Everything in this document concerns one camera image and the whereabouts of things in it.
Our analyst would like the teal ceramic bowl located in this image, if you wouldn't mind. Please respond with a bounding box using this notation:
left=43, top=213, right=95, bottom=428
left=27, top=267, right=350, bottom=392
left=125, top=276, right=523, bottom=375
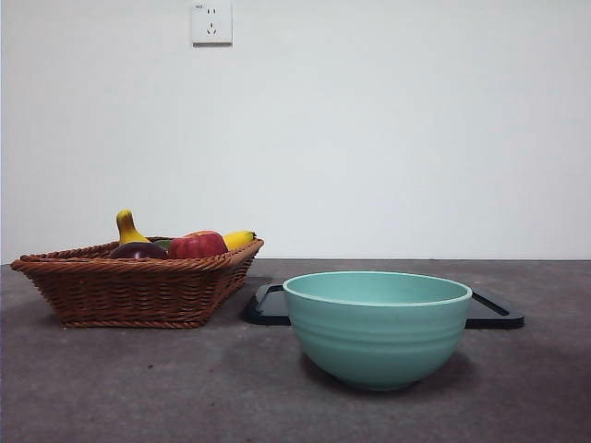
left=282, top=270, right=474, bottom=393

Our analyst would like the dark purple plum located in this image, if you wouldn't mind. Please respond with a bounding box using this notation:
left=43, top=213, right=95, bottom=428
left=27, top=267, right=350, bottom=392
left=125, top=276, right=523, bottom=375
left=109, top=240, right=169, bottom=261

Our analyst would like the dark rectangular tray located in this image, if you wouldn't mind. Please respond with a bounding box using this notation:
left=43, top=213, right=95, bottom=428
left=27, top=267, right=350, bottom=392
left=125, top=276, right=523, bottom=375
left=243, top=282, right=526, bottom=330

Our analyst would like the red apple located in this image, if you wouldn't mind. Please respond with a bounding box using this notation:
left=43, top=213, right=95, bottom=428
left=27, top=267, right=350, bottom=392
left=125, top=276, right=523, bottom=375
left=166, top=229, right=230, bottom=260

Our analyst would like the yellow banana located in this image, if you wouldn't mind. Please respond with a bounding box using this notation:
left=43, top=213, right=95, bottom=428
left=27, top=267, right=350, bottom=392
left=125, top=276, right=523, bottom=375
left=115, top=209, right=257, bottom=253

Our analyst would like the brown wicker basket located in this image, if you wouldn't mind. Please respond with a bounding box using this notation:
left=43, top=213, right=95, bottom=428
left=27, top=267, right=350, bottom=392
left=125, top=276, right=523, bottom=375
left=9, top=237, right=265, bottom=329

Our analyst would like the white wall socket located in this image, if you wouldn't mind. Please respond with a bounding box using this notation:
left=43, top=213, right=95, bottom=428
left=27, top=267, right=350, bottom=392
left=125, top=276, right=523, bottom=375
left=191, top=0, right=234, bottom=46

